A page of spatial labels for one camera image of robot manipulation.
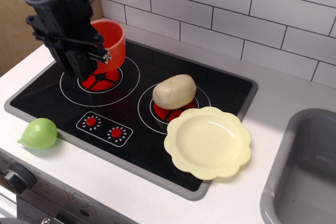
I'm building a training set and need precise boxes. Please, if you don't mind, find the green toy pear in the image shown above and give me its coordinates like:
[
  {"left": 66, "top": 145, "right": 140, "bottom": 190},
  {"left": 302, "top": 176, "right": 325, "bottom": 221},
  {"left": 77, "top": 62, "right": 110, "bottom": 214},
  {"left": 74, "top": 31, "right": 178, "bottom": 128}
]
[{"left": 17, "top": 118, "right": 58, "bottom": 150}]

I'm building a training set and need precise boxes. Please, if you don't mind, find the grey sink basin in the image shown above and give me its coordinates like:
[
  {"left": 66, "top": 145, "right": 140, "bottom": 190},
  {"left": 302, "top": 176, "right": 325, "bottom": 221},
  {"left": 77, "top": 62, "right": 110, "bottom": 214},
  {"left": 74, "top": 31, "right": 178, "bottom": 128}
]
[{"left": 260, "top": 109, "right": 335, "bottom": 223}]

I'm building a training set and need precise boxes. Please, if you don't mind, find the pale yellow scalloped plate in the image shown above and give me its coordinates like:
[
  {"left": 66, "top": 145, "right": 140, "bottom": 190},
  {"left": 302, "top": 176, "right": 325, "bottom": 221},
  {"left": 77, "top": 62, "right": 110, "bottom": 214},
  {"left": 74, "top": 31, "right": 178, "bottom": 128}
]
[{"left": 164, "top": 106, "right": 251, "bottom": 180}]

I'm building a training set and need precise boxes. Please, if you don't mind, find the wooden side panel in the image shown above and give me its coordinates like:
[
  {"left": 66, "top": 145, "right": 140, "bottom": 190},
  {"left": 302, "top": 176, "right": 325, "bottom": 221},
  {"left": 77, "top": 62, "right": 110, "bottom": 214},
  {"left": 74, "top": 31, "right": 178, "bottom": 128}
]
[{"left": 1, "top": 0, "right": 102, "bottom": 73}]

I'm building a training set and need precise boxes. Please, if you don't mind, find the grey oven knob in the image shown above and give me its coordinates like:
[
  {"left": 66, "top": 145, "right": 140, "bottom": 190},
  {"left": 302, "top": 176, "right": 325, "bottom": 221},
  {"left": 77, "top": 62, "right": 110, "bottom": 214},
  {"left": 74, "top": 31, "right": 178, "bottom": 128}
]
[{"left": 4, "top": 163, "right": 37, "bottom": 195}]

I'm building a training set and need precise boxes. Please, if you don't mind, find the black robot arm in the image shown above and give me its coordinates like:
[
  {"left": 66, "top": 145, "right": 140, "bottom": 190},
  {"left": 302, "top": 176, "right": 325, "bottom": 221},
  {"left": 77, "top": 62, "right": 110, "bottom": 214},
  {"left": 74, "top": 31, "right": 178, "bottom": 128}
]
[{"left": 24, "top": 0, "right": 111, "bottom": 81}]

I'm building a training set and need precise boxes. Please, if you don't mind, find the red right stove button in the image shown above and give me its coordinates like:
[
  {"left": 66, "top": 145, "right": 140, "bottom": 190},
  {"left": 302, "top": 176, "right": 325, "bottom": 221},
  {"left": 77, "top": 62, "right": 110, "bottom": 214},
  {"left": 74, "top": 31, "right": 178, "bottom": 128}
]
[{"left": 111, "top": 129, "right": 122, "bottom": 138}]

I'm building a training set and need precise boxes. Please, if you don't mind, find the black toy stove top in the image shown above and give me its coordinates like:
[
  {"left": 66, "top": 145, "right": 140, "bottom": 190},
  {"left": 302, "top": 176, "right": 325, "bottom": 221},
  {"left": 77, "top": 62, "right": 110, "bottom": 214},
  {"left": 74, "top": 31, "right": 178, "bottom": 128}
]
[{"left": 4, "top": 40, "right": 258, "bottom": 201}]

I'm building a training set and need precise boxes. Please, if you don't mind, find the orange plastic cup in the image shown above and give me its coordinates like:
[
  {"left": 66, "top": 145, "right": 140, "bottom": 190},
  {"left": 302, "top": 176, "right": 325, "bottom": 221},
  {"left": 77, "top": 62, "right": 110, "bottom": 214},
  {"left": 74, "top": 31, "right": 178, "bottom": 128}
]
[{"left": 91, "top": 19, "right": 126, "bottom": 72}]

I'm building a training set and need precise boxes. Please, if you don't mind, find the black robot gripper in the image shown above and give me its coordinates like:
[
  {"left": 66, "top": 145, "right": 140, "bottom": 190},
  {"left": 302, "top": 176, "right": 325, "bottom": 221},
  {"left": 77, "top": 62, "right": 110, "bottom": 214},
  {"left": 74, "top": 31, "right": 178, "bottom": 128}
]
[{"left": 25, "top": 0, "right": 110, "bottom": 82}]

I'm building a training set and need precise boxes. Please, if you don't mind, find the red stove button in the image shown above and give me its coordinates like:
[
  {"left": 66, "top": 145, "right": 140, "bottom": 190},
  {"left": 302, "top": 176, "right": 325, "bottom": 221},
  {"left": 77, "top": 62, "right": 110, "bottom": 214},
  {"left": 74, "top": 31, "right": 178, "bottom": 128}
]
[
  {"left": 86, "top": 117, "right": 97, "bottom": 127},
  {"left": 111, "top": 129, "right": 122, "bottom": 138}
]

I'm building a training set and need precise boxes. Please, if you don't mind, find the red left stove button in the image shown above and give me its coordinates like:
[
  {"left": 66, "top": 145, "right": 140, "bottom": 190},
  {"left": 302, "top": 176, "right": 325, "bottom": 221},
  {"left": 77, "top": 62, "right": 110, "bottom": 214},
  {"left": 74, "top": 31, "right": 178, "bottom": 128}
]
[{"left": 86, "top": 117, "right": 97, "bottom": 127}]

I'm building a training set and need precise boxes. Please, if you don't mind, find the beige toy potato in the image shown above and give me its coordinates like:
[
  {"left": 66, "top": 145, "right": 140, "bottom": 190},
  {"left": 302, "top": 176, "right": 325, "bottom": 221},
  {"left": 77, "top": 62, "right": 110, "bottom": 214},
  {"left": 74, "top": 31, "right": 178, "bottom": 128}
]
[{"left": 152, "top": 74, "right": 197, "bottom": 110}]

